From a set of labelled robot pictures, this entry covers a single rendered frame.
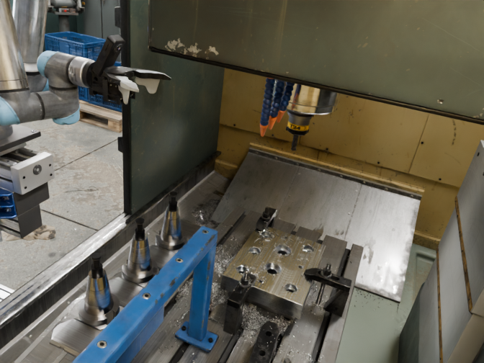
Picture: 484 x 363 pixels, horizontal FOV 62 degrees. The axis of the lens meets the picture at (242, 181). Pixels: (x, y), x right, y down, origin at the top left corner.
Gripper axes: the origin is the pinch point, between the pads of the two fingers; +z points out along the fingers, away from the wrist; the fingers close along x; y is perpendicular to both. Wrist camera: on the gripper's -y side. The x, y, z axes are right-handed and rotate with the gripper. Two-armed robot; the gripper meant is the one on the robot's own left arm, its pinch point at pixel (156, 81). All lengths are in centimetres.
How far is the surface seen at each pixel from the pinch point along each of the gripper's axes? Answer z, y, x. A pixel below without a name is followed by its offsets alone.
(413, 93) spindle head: 57, -16, 30
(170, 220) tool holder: 21.3, 17.5, 28.9
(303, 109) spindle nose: 38.6, -3.0, 4.4
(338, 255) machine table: 54, 55, -31
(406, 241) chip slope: 80, 70, -79
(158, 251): 20.6, 23.4, 32.0
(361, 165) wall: 53, 51, -104
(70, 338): 20, 23, 56
